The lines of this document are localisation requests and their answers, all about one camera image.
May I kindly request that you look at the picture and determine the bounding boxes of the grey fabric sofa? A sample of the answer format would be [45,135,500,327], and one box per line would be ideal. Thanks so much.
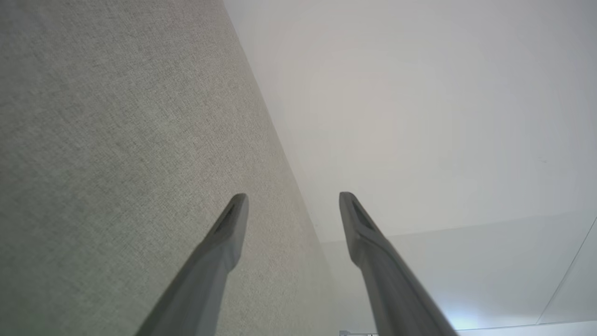
[0,0,343,336]

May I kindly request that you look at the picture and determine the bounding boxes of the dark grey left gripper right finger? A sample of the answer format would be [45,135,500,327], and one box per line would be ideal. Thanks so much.
[339,191,460,336]

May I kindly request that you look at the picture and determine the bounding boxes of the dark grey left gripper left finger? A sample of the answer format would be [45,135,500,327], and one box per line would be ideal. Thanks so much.
[135,193,249,336]

